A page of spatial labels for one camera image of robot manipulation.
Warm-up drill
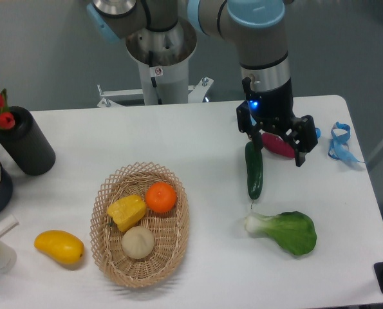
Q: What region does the blue ribbon strap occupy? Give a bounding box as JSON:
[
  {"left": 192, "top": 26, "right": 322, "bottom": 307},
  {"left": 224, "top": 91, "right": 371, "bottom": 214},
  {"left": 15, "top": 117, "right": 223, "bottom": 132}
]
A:
[{"left": 327, "top": 121, "right": 366, "bottom": 165}]

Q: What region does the yellow bell pepper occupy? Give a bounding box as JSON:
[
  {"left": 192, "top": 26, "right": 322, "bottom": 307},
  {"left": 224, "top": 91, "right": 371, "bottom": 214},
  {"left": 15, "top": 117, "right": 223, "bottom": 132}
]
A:
[{"left": 107, "top": 194, "right": 147, "bottom": 232}]

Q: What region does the magenta sweet potato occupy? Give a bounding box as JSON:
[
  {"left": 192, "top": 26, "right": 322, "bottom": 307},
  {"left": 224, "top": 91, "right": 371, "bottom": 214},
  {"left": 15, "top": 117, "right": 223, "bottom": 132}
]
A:
[{"left": 262, "top": 133, "right": 295, "bottom": 158}]

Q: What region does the beige steamed bun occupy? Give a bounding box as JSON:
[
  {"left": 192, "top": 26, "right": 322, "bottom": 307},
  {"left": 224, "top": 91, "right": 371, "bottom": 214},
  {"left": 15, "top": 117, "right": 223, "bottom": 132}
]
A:
[{"left": 122, "top": 226, "right": 154, "bottom": 259}]

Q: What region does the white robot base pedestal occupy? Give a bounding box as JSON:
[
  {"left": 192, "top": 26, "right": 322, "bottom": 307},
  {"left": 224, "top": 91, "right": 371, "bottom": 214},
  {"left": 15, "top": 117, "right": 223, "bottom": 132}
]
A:
[{"left": 97, "top": 18, "right": 214, "bottom": 108}]

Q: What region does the yellow mango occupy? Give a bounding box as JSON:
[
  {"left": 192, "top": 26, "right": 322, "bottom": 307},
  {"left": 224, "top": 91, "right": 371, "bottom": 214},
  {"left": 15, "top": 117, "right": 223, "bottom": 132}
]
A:
[{"left": 34, "top": 230, "right": 84, "bottom": 265}]

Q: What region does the green cucumber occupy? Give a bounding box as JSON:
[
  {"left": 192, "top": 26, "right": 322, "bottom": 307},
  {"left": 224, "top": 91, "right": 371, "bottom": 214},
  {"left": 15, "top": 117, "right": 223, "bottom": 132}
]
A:
[{"left": 245, "top": 142, "right": 263, "bottom": 200}]

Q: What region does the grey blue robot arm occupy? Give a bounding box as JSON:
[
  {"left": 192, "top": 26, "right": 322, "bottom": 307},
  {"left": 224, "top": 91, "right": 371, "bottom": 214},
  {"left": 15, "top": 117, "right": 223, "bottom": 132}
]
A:
[{"left": 87, "top": 1, "right": 317, "bottom": 166}]

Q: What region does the green bok choy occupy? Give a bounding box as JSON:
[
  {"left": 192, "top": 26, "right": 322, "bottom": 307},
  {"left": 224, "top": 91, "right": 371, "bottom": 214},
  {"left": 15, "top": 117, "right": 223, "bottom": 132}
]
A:
[{"left": 244, "top": 211, "right": 317, "bottom": 256}]

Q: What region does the black cylindrical vase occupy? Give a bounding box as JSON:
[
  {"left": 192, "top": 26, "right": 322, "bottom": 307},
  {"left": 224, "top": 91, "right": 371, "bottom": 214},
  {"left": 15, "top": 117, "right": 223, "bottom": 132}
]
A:
[{"left": 0, "top": 106, "right": 56, "bottom": 176}]

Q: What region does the woven wicker basket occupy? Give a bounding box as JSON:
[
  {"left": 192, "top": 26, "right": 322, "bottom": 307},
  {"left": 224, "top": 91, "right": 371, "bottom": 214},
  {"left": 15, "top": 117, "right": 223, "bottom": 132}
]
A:
[{"left": 90, "top": 162, "right": 189, "bottom": 288}]

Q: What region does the orange fruit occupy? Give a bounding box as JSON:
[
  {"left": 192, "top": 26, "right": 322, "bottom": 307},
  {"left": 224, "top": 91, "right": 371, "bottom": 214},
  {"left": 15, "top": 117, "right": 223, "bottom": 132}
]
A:
[{"left": 145, "top": 182, "right": 177, "bottom": 213}]

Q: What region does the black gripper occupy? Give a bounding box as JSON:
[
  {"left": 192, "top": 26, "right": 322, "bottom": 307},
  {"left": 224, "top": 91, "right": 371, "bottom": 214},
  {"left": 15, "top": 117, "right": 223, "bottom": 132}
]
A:
[{"left": 236, "top": 78, "right": 317, "bottom": 167}]

